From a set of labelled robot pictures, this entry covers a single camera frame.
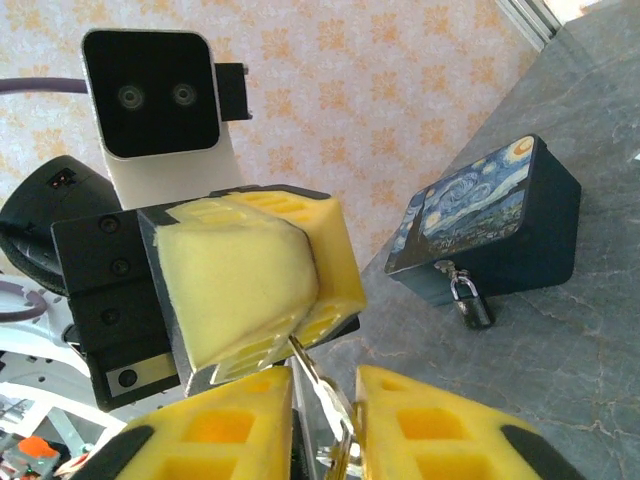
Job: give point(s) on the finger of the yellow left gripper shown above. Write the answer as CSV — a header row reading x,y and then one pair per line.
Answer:
x,y
335,260
235,290

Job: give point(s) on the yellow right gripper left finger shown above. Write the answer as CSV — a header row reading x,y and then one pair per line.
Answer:
x,y
210,450

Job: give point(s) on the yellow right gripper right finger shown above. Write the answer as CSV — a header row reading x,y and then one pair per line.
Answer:
x,y
450,440

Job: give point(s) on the silver key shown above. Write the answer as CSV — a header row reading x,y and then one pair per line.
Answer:
x,y
320,390

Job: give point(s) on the small silver padlock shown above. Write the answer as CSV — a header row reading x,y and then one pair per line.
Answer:
x,y
472,302

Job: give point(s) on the starry night painted box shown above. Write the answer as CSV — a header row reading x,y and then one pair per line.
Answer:
x,y
475,220

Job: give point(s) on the aluminium frame corner post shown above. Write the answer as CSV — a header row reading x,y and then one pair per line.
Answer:
x,y
530,20

